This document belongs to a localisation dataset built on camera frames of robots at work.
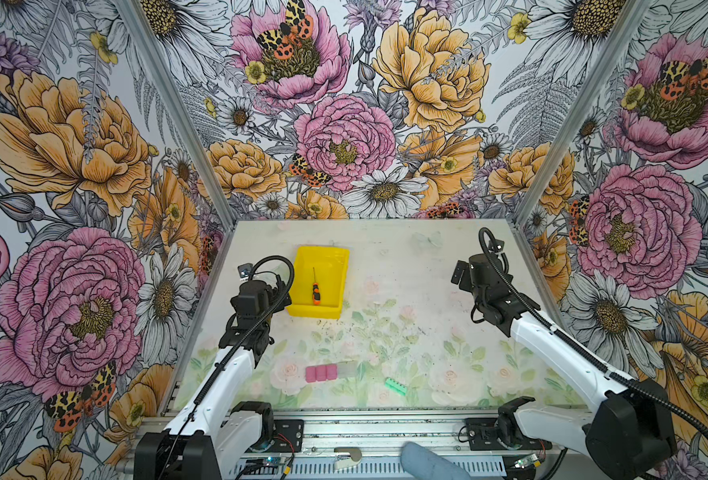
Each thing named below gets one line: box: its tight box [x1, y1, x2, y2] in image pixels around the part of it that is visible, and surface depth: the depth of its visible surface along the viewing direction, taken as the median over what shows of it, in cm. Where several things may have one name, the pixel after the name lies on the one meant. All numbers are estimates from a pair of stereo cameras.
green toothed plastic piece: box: [385, 378, 407, 396], surface depth 83 cm
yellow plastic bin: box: [286, 246, 350, 320], surface depth 105 cm
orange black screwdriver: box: [312, 267, 321, 306], surface depth 101 cm
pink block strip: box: [305, 364, 338, 383], surface depth 85 cm
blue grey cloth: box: [400, 441, 471, 480], surface depth 70 cm
